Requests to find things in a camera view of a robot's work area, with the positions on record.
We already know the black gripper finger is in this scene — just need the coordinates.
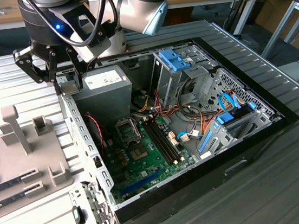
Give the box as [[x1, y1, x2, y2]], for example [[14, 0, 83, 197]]
[[64, 43, 100, 91], [12, 43, 63, 101]]

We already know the CPU with silver top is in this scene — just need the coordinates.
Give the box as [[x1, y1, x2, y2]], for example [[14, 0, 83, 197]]
[[59, 81, 82, 97]]

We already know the CPU socket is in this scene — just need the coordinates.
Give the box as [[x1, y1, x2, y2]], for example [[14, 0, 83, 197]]
[[127, 142, 147, 161]]

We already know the grey power supply unit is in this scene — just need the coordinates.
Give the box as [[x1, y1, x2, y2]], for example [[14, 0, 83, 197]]
[[68, 62, 137, 127]]

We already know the metal socket cover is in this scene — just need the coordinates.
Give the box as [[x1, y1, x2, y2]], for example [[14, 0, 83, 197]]
[[114, 116, 143, 146]]

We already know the metal optical drive bay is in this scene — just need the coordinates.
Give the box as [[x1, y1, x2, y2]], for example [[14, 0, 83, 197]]
[[148, 42, 224, 112]]

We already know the blue drive bay latch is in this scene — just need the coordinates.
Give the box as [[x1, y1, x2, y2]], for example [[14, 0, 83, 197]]
[[159, 46, 191, 73]]

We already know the grey parts rack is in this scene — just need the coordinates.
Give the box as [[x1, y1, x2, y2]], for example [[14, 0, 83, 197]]
[[0, 98, 79, 216]]

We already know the black RAM slot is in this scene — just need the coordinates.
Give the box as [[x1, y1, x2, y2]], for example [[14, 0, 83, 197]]
[[142, 118, 172, 168], [149, 116, 179, 166], [145, 117, 176, 168], [152, 116, 182, 165]]

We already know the dark RAM stick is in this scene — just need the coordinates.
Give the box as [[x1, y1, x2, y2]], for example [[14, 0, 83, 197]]
[[0, 174, 26, 195], [0, 191, 30, 212]]

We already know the green motherboard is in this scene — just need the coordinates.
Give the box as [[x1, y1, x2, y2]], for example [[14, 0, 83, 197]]
[[100, 109, 201, 205]]

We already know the blue expansion slot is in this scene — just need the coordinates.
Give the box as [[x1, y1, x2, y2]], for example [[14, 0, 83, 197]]
[[117, 167, 167, 196]]

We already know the black latch with teal stripe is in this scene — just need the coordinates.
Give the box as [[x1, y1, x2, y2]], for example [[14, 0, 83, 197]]
[[71, 204, 87, 224]]

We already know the hard disk in blue carrier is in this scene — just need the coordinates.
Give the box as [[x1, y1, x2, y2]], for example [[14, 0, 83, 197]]
[[214, 103, 260, 131]]

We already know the black PC case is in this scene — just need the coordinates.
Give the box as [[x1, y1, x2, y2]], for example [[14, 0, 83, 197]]
[[49, 25, 299, 224]]

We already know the perforated metal disk bay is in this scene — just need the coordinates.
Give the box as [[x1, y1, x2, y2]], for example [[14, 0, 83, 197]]
[[188, 60, 288, 163]]

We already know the black camera cable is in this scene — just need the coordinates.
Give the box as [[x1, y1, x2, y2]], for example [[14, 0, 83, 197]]
[[25, 0, 120, 54]]

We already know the white camera with black bracket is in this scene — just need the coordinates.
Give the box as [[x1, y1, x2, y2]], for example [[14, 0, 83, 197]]
[[49, 0, 114, 67]]

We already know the red black twisted wire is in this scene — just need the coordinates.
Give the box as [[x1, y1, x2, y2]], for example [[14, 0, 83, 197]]
[[84, 110, 108, 152]]

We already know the blue wire with white plug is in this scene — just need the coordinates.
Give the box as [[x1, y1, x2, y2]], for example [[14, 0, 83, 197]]
[[175, 128, 205, 144]]

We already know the blue flat data wire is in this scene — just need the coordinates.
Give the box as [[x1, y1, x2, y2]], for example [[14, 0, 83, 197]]
[[217, 89, 243, 116]]

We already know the blue plastic rail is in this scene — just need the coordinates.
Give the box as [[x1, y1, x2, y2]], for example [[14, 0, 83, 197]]
[[197, 130, 216, 153]]

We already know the aluminium profile frame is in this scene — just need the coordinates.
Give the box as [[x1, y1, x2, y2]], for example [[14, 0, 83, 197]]
[[255, 0, 299, 60]]

